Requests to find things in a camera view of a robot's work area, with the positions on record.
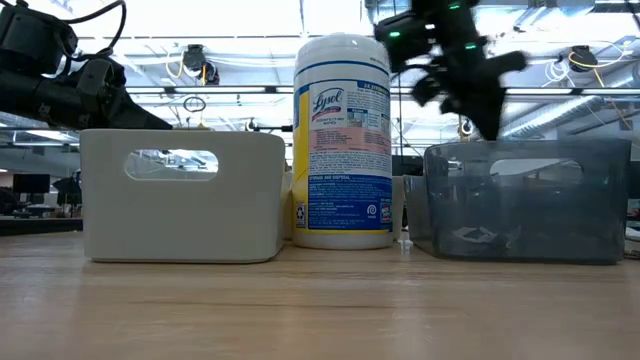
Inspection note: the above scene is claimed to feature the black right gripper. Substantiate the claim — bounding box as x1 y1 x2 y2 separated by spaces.
410 48 530 143

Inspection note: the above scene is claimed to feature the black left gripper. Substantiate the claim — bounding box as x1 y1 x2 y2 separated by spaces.
46 78 174 131

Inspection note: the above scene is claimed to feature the dark translucent plastic bin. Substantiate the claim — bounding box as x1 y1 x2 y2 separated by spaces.
402 138 633 265

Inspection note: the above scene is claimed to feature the horizontal metal beam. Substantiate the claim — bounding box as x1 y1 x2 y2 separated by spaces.
124 84 640 97

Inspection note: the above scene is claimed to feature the black monitor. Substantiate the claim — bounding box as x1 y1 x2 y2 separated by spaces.
12 173 52 195

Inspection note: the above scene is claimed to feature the Lysol disinfecting wipes canister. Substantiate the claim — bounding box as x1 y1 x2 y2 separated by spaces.
291 32 395 251

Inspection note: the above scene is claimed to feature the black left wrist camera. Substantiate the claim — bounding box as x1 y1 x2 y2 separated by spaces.
74 56 127 109

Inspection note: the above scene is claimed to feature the black cable loop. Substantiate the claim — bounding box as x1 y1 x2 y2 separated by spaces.
182 95 208 115

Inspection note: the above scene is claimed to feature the black hanging cable reel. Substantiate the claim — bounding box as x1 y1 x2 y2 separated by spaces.
201 60 221 86
568 44 600 75
182 43 208 73

